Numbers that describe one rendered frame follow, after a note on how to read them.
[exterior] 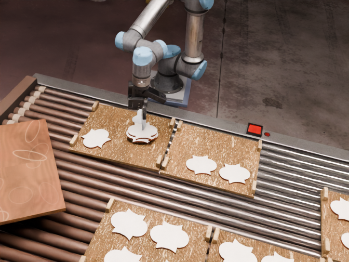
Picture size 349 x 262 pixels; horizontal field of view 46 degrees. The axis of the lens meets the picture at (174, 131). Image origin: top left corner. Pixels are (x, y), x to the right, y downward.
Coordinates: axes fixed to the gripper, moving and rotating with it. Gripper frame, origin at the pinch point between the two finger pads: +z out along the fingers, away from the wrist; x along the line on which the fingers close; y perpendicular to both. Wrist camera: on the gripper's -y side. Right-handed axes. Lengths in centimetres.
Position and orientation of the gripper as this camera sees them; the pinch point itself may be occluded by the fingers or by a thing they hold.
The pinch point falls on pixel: (143, 119)
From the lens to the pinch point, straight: 185.3
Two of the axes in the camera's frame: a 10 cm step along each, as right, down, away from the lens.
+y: -9.9, 0.0, -1.6
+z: -1.1, 7.5, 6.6
